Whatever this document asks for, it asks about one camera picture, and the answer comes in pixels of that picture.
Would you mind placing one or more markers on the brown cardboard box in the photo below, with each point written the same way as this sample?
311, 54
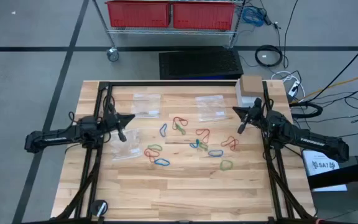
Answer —
251, 84

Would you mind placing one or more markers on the black aluminium table frame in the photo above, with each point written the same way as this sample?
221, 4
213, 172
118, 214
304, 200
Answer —
166, 83

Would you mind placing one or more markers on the red rubber band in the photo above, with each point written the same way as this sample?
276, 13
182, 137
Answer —
202, 129
145, 153
225, 143
180, 117

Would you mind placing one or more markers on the black beam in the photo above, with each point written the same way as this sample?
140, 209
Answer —
343, 175

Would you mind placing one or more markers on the grey side table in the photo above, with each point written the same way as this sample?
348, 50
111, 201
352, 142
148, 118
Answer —
337, 205

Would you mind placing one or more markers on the red plastic bin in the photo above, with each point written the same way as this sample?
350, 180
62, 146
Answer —
203, 15
138, 14

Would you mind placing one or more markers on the shelf cart caster wheel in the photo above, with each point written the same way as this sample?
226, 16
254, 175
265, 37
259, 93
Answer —
113, 54

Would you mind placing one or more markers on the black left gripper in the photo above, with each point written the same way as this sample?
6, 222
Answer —
112, 123

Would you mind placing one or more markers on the blue rubber band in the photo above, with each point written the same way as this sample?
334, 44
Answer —
209, 153
154, 161
160, 131
194, 146

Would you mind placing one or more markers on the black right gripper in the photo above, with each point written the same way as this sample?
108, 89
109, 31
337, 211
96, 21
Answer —
258, 116

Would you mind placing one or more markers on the clear plastic zip bag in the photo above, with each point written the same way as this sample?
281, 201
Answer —
211, 107
145, 105
126, 149

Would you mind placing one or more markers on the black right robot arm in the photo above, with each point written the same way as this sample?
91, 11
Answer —
309, 141

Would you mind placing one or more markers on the round black disc base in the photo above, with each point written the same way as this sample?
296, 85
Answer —
99, 208

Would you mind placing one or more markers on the white printed booklet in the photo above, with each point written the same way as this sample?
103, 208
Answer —
322, 165

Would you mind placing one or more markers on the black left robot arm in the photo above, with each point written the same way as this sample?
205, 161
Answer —
57, 138

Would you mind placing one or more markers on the white power strip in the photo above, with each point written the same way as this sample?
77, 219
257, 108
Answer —
294, 88

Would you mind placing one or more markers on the black perforated floor mat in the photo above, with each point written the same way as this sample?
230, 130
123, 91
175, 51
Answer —
200, 63

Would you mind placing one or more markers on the white box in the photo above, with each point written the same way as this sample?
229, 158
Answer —
238, 93

